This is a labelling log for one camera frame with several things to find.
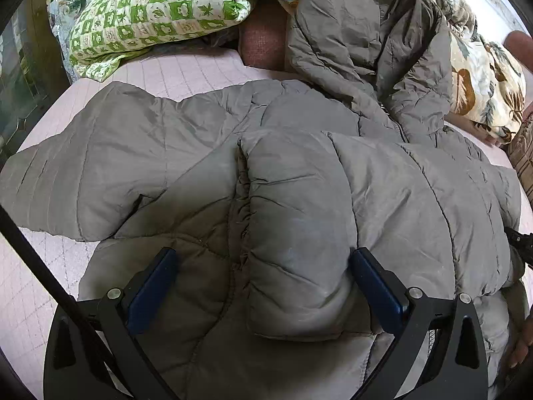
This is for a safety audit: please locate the grey-brown quilted puffer jacket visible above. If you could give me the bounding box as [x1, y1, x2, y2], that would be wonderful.
[1, 0, 527, 399]

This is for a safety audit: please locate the person's right hand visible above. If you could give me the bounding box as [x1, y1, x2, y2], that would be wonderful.
[509, 315, 533, 368]

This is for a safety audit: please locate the pink quilted mattress cover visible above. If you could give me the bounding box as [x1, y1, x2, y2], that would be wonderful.
[0, 47, 533, 400]

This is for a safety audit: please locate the striped floral cushion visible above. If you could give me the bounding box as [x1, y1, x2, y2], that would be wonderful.
[507, 115, 533, 204]

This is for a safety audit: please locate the beige leaf-print blanket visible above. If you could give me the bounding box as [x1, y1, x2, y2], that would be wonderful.
[277, 0, 527, 145]

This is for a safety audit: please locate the dark wooden glass door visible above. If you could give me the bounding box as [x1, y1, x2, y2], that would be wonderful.
[1, 0, 70, 163]

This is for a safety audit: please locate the reddish-brown headboard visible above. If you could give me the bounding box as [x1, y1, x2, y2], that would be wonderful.
[239, 2, 288, 71]

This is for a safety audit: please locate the green white patterned pillow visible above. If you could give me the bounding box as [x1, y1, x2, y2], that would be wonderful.
[69, 0, 254, 81]

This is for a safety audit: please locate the black cable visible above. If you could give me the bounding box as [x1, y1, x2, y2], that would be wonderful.
[0, 203, 135, 400]

